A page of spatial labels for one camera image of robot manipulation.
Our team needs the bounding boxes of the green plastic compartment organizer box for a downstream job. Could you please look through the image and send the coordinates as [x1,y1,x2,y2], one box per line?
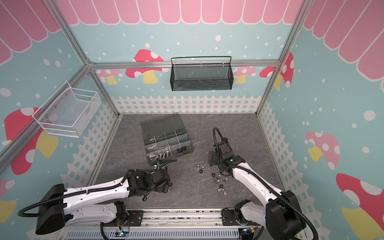
[141,113,193,166]

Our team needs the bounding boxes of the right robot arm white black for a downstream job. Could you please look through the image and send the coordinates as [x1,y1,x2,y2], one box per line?
[209,138,319,240]

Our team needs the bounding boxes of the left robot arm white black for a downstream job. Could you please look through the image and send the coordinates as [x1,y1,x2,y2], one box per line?
[18,167,172,235]

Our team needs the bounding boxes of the white wire mesh basket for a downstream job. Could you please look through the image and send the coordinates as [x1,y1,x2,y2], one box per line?
[32,82,102,138]

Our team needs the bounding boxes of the black wire mesh basket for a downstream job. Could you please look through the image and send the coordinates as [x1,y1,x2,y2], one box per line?
[170,56,234,91]

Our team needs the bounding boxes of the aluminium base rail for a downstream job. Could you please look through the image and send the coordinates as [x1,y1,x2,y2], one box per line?
[56,207,307,240]

